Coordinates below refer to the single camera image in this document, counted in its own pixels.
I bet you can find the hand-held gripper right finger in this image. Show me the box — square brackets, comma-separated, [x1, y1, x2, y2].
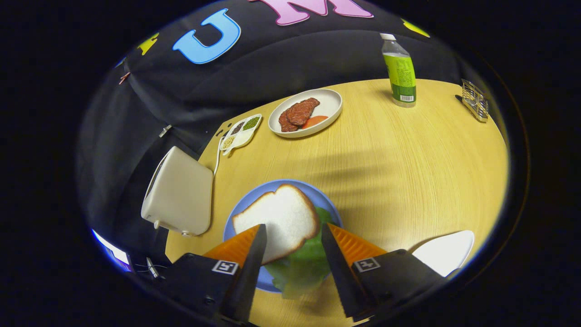
[321, 223, 448, 322]

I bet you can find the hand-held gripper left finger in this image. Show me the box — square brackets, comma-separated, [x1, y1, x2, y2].
[161, 223, 268, 325]

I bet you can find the green lettuce leaf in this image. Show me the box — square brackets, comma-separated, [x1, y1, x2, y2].
[265, 207, 339, 300]

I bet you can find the plain white bread slice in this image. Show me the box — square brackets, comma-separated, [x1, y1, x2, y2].
[232, 183, 320, 265]

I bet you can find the blue round plate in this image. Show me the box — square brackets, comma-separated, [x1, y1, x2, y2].
[223, 179, 343, 293]

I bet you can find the white toaster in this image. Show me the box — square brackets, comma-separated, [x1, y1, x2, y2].
[141, 146, 214, 238]

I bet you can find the white square plate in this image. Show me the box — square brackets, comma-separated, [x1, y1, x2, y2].
[411, 230, 475, 277]

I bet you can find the white divided dish of beans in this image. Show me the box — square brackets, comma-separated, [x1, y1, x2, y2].
[219, 114, 263, 156]

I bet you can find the red tomato slice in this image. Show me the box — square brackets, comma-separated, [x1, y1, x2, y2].
[301, 115, 329, 129]

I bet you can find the brown meat slice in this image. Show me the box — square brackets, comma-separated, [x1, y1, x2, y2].
[278, 109, 300, 133]
[286, 98, 320, 127]

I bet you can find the cream round plate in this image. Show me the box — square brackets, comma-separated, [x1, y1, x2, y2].
[268, 89, 343, 138]

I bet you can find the green label plastic bottle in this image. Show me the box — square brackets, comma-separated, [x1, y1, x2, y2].
[380, 33, 417, 108]

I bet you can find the black backdrop cloth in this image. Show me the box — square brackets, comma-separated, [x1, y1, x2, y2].
[77, 0, 477, 255]

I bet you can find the metal wire rack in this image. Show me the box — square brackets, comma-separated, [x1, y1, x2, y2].
[455, 79, 490, 123]

